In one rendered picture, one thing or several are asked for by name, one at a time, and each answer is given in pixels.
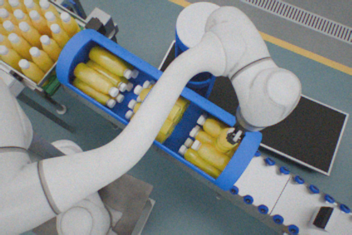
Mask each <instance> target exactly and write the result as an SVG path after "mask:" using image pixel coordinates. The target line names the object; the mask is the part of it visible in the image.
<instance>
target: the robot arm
mask: <svg viewBox="0 0 352 235"><path fill-rule="evenodd" d="M204 32H205V33H204V34H203V36H202V39H201V41H200V43H199V44H198V45H196V46H193V47H192V48H190V49H188V50H187V51H185V52H183V53H181V55H179V56H178V57H177V58H176V59H175V60H174V61H173V62H172V63H171V64H170V65H169V66H168V68H166V71H164V73H163V74H162V76H161V77H160V78H159V80H158V82H157V83H156V84H155V86H154V87H153V88H152V90H151V92H150V93H149V94H148V96H147V98H146V99H145V100H144V102H143V103H142V105H141V106H140V108H139V109H138V110H137V112H136V114H135V115H134V117H133V118H132V120H131V121H130V122H129V124H128V125H127V127H126V128H125V129H124V130H123V132H122V133H120V135H119V136H117V137H116V139H114V140H112V141H111V142H110V143H109V144H106V145H104V146H102V147H100V148H96V149H94V150H90V151H86V152H83V151H82V149H81V148H80V147H79V146H78V145H77V144H75V143H74V142H73V141H68V140H60V141H55V142H53V143H52V144H51V143H50V142H48V141H47V140H46V139H44V138H43V137H41V136H40V135H39V134H38V133H36V132H35V131H34V130H33V129H32V125H31V121H30V120H29V119H28V117H27V116H26V114H25V113H24V111H23V110H22V108H21V106H20V105H19V104H18V101H17V100H16V98H15V97H14V95H13V94H12V93H11V92H10V90H9V87H8V85H6V84H5V82H4V81H3V80H2V79H1V78H0V235H18V234H21V233H22V232H26V231H29V230H30V229H33V228H34V227H38V226H39V225H40V224H42V223H44V222H46V221H48V220H49V219H51V218H54V217H55V216H56V217H57V232H58V234H59V235H119V234H118V233H117V232H115V231H114V230H113V229H114V227H115V225H116V224H117V222H118V221H119V220H120V219H121V218H122V217H123V213H122V212H121V211H118V210H115V209H113V208H112V207H110V206H108V205H107V204H104V203H103V202H102V200H101V198H100V196H99V194H98V192H97V191H98V190H99V189H100V188H102V187H104V186H106V185H107V184H109V183H111V182H112V181H114V180H115V179H117V178H119V177H120V176H122V175H124V173H126V172H127V171H128V170H129V169H131V167H133V166H134V165H135V163H137V162H138V161H139V160H140V159H141V158H142V156H143V155H144V154H145V153H146V152H147V150H148V148H149V147H150V146H151V144H152V143H153V141H154V140H155V137H156V136H157V134H158V132H159V130H160V129H161V128H162V125H163V124H164V122H165V121H166V118H167V117H168V115H169V113H170V111H171V109H172V108H173V105H174V104H175V102H176V101H177V98H178V97H179V95H180V94H181V91H182V90H183V88H184V87H185V85H186V83H187V82H188V81H189V79H191V78H192V77H193V76H194V75H196V74H198V73H200V72H210V73H212V74H213V75H215V76H219V75H222V76H225V77H227V76H228V77H229V79H230V81H231V83H232V84H233V87H234V90H235V91H236V94H237V96H238V102H239V106H238V108H237V111H236V116H235V120H236V123H235V124H234V125H233V128H234V131H233V132H230V133H228V134H227V137H226V141H227V142H228V143H230V144H232V145H234V144H236V143H237V144H238V143H239V141H240V139H241V138H240V136H241V135H242V134H245V133H246V132H249V133H251V132H254V131H260V130H262V129H265V128H266V127H267V126H270V125H274V124H277V123H278V122H280V121H281V120H283V119H284V118H286V117H287V116H288V115H289V114H290V113H291V112H292V111H293V109H294V108H295V107H296V105H297V103H298V101H299V99H300V97H301V84H300V81H299V79H298V78H297V76H296V75H294V74H293V73H292V72H291V71H288V70H285V69H283V68H278V67H277V66H276V64H275V63H274V62H273V60H272V59H271V56H270V54H269V52H268V49H267V47H266V44H265V42H264V41H263V39H262V36H261V35H260V34H259V32H258V30H257V29H256V28H255V26H254V24H253V23H252V22H251V20H250V19H249V18H248V17H247V15H245V14H244V13H243V12H242V11H240V10H239V9H238V8H235V7H232V6H223V7H220V8H218V9H216V10H214V11H213V12H212V13H211V14H210V15H209V17H208V18H207V21H206V25H205V28H204Z"/></svg>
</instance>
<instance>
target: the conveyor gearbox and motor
mask: <svg viewBox="0 0 352 235"><path fill-rule="evenodd" d="M92 17H94V18H96V17H97V18H99V20H100V22H102V23H103V24H104V27H105V29H106V32H107V33H106V34H105V37H107V38H108V39H110V40H112V41H113V42H115V43H116V44H118V43H117V39H116V33H117V32H119V28H118V25H117V24H116V23H114V22H113V19H112V17H111V15H108V14H107V13H105V12H103V11H102V10H100V9H99V8H95V10H93V11H92V12H91V14H90V15H89V16H88V17H87V19H86V21H87V22H88V21H89V20H90V19H91V18H92Z"/></svg>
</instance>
